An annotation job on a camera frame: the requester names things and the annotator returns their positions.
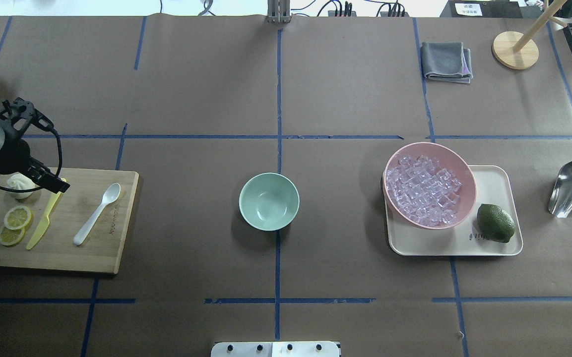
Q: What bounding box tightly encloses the wooden paper towel stand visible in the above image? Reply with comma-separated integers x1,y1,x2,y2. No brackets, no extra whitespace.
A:
491,0,568,70

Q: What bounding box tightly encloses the wooden cutting board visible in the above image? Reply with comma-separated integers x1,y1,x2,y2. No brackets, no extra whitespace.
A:
0,168,140,275

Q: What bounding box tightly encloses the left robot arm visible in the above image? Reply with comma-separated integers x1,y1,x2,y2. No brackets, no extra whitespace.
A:
0,97,70,193

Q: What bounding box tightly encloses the aluminium frame post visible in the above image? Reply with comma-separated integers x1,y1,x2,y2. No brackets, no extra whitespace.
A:
266,0,292,23

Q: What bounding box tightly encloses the beige plastic tray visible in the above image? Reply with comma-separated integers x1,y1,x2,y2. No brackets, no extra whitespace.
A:
386,165,523,257

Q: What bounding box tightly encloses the clear ice cubes pile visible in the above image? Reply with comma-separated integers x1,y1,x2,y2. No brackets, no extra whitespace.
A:
383,155,462,227

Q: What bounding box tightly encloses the green lime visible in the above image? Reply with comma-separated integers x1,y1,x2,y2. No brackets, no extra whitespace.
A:
476,203,515,243

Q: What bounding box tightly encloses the grey folded cloth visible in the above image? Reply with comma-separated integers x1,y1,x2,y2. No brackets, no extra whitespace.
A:
420,42,473,84

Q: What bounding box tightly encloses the white plastic spoon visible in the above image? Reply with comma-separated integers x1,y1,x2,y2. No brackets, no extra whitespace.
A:
72,182,121,246

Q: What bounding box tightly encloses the yellow plastic knife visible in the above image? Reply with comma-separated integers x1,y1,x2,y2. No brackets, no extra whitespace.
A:
26,192,62,250

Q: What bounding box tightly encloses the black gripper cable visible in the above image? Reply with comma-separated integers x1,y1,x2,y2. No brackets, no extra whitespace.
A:
0,117,64,194

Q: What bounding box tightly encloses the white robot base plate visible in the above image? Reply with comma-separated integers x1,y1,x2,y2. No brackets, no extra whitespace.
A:
210,341,342,357

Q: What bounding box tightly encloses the lemon slice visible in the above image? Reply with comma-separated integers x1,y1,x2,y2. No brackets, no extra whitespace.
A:
0,225,25,246
3,205,32,231

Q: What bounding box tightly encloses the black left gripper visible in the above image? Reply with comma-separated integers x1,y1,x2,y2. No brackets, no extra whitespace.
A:
0,97,70,193

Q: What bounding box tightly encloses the pink bowl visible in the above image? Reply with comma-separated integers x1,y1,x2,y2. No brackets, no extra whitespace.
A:
382,142,477,230

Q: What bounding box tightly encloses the mint green bowl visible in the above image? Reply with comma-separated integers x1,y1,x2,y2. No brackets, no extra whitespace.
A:
239,173,300,232

